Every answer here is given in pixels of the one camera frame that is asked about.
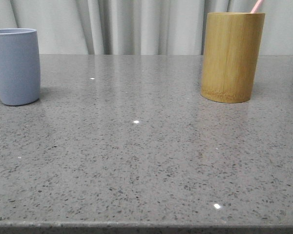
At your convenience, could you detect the blue plastic cup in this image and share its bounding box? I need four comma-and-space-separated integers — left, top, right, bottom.
0, 28, 41, 106

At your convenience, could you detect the pink chopstick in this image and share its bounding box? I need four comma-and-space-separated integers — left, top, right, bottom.
250, 0, 264, 14

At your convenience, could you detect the bamboo wooden cup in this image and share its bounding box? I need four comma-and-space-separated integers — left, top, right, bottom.
201, 12, 265, 103

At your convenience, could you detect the grey curtain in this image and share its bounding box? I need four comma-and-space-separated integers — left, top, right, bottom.
0, 0, 293, 56

